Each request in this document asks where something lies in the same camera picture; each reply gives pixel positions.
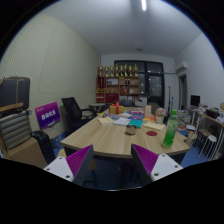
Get cluttered wooden side desk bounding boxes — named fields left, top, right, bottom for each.
left=191, top=108, right=224, bottom=161

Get tan paper envelope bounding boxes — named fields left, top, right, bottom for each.
left=142, top=121, right=167, bottom=132

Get black computer monitor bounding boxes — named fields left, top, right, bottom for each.
left=190, top=94, right=201, bottom=108

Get black office chair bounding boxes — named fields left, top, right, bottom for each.
left=61, top=96, right=96, bottom=134

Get black suitcase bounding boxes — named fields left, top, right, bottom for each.
left=0, top=76, right=31, bottom=116

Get pink purple flat box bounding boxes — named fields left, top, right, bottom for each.
left=129, top=109, right=145, bottom=118

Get silver ribbed suitcase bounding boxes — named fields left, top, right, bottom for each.
left=0, top=109, right=33, bottom=151

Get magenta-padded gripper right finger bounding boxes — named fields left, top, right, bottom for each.
left=130, top=143, right=184, bottom=186

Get small orange standing box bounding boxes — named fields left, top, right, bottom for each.
left=144, top=104, right=153, bottom=117

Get pink flowers in white pot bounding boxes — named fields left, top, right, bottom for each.
left=154, top=107, right=167, bottom=125

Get brown cardboard box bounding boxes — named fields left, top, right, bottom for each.
left=1, top=136, right=48, bottom=169

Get white wall air conditioner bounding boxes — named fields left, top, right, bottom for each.
left=175, top=60, right=189, bottom=73

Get cream yellow book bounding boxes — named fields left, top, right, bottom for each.
left=97, top=116, right=115, bottom=125

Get white printed booklet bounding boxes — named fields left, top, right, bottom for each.
left=112, top=116, right=132, bottom=127

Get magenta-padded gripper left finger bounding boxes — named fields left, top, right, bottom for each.
left=43, top=144, right=95, bottom=186

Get black trolley bag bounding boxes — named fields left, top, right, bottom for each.
left=30, top=130, right=57, bottom=165

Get white round stool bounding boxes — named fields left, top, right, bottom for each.
left=198, top=134, right=218, bottom=161

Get teal book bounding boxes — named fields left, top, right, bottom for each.
left=128, top=118, right=144, bottom=129

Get purple sign board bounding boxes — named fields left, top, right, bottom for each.
left=34, top=101, right=62, bottom=131

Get green drink bottle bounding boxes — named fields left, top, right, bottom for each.
left=162, top=109, right=179, bottom=149

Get wooden shelf unit with trophies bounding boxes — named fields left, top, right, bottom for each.
left=95, top=64, right=140, bottom=104

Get yellow gift box red ribbon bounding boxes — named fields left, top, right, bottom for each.
left=109, top=101, right=125, bottom=115

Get stack of books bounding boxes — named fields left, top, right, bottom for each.
left=178, top=109, right=192, bottom=126

